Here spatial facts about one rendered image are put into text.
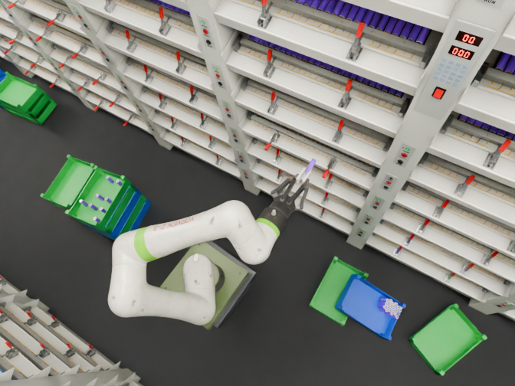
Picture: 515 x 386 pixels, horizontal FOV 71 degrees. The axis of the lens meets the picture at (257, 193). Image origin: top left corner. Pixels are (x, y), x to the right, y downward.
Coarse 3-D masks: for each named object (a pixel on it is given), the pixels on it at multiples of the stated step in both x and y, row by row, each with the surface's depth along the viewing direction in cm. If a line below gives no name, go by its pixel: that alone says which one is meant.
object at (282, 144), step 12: (252, 132) 158; (264, 132) 157; (276, 144) 155; (288, 144) 153; (324, 144) 150; (300, 156) 151; (312, 156) 150; (324, 156) 149; (348, 156) 147; (324, 168) 150; (336, 168) 147; (348, 168) 146; (348, 180) 148; (360, 180) 144; (372, 180) 143
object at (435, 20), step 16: (352, 0) 78; (368, 0) 76; (384, 0) 73; (400, 0) 72; (416, 0) 72; (432, 0) 71; (448, 0) 70; (400, 16) 76; (416, 16) 73; (432, 16) 71; (448, 16) 70
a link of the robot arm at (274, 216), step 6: (264, 210) 121; (270, 210) 119; (276, 210) 119; (264, 216) 118; (270, 216) 118; (276, 216) 118; (282, 216) 119; (276, 222) 117; (282, 222) 119; (282, 228) 119
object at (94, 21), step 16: (64, 0) 147; (96, 16) 152; (96, 32) 156; (96, 48) 171; (112, 64) 177; (128, 80) 185; (128, 96) 203; (144, 112) 210; (160, 128) 227; (160, 144) 248
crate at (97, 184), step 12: (96, 168) 200; (96, 180) 206; (120, 180) 205; (84, 192) 200; (96, 192) 203; (108, 192) 202; (120, 192) 198; (96, 204) 200; (108, 204) 199; (72, 216) 193; (84, 216) 198; (96, 216) 197; (108, 216) 195
